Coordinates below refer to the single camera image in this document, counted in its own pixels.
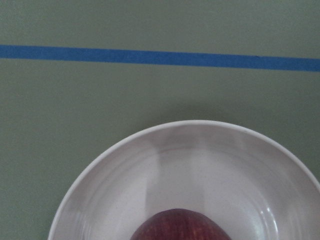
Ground red apple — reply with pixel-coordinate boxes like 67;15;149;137
131;208;230;240

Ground pink plate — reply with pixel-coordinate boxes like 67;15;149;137
48;120;320;240

